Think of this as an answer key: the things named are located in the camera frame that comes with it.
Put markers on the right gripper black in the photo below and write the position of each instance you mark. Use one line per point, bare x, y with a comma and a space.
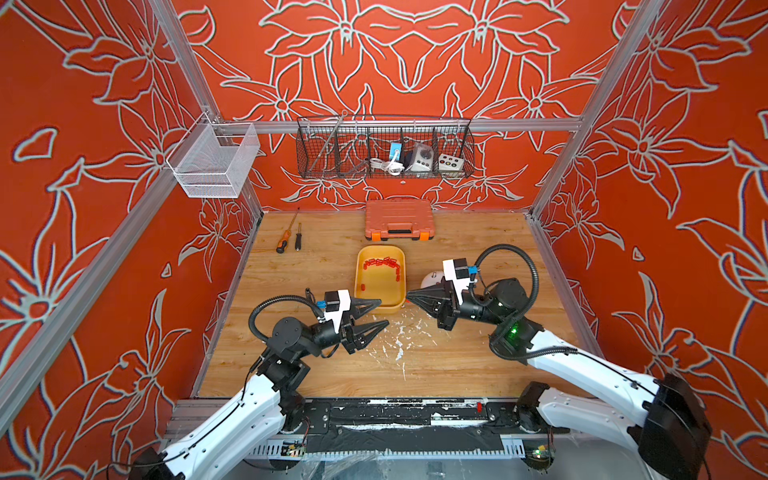
440, 306

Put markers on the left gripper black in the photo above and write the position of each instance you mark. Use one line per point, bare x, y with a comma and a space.
351, 340

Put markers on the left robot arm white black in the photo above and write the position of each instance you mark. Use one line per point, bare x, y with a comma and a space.
269, 399

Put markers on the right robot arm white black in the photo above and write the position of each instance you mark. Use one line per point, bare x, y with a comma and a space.
659, 419

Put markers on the white dome screw fixture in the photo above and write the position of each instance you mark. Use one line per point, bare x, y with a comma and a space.
432, 279

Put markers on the red sleeves pile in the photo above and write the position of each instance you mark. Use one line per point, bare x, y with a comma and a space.
388, 262

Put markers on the yellow plastic tray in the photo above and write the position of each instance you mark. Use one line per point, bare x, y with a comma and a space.
379, 283

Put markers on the orange tool case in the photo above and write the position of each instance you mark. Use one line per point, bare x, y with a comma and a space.
399, 219

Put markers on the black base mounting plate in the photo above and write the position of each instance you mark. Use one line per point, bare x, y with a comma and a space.
419, 427

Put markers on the white button box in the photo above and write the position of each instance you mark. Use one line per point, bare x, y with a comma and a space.
450, 166

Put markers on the white round dial device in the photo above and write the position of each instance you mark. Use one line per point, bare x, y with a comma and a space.
421, 159

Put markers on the blue white small box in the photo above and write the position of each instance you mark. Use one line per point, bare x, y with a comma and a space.
395, 152

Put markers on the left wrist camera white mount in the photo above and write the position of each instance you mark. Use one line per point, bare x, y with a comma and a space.
333, 306

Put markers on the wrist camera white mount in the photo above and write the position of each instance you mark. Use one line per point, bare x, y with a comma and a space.
461, 275
333, 306

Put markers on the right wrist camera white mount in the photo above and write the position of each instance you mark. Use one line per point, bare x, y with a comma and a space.
461, 275

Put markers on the black handled screwdriver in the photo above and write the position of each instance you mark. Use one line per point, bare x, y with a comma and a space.
298, 238

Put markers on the orange handled screwdriver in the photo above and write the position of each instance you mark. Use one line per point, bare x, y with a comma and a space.
283, 242

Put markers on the black wire wall basket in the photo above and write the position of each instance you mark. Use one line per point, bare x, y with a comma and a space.
356, 146

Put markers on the clear acrylic wall box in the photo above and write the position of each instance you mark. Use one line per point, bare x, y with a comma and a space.
206, 168

